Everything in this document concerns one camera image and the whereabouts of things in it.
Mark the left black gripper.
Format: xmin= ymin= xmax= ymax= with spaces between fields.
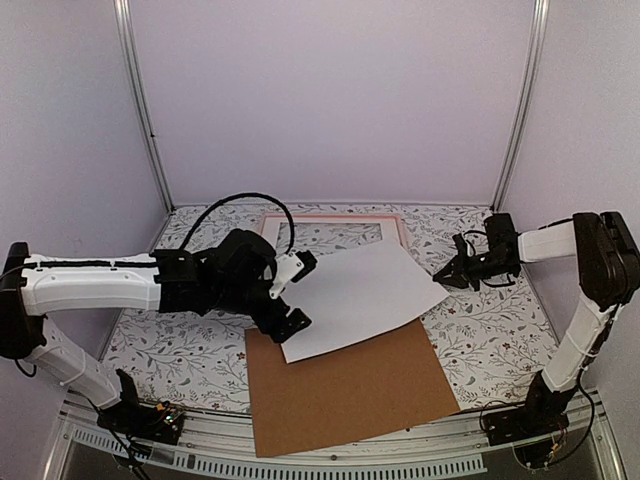
xmin=210 ymin=282 xmax=312 ymax=344

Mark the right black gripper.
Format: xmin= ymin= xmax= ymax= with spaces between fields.
xmin=433 ymin=247 xmax=517 ymax=291

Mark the white photo mat board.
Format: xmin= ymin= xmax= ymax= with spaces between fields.
xmin=258 ymin=218 xmax=401 ymax=251

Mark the landscape photo print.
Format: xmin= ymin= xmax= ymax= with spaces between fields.
xmin=281 ymin=239 xmax=449 ymax=364

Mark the pink wooden picture frame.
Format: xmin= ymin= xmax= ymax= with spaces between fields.
xmin=256 ymin=213 xmax=408 ymax=248

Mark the brown cardboard backing board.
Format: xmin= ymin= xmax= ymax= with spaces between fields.
xmin=245 ymin=320 xmax=460 ymax=458

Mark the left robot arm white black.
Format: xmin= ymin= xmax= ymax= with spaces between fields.
xmin=1 ymin=229 xmax=317 ymax=434

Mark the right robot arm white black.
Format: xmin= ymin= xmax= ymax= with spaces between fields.
xmin=433 ymin=211 xmax=639 ymax=436

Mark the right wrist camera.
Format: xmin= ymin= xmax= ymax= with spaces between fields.
xmin=452 ymin=234 xmax=476 ymax=258

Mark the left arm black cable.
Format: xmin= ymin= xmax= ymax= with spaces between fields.
xmin=179 ymin=192 xmax=296 ymax=256

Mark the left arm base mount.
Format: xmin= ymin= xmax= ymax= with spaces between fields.
xmin=98 ymin=369 xmax=185 ymax=446

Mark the front aluminium rail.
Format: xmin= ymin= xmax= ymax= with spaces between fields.
xmin=43 ymin=391 xmax=630 ymax=479

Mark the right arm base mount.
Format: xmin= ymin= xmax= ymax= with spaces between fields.
xmin=479 ymin=407 xmax=569 ymax=470

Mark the right aluminium corner post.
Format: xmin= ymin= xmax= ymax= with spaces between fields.
xmin=490 ymin=0 xmax=550 ymax=211

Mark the aluminium corner post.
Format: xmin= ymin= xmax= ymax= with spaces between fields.
xmin=490 ymin=0 xmax=550 ymax=211
xmin=113 ymin=0 xmax=175 ymax=214

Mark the left aluminium corner post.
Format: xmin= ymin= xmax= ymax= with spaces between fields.
xmin=113 ymin=0 xmax=175 ymax=214

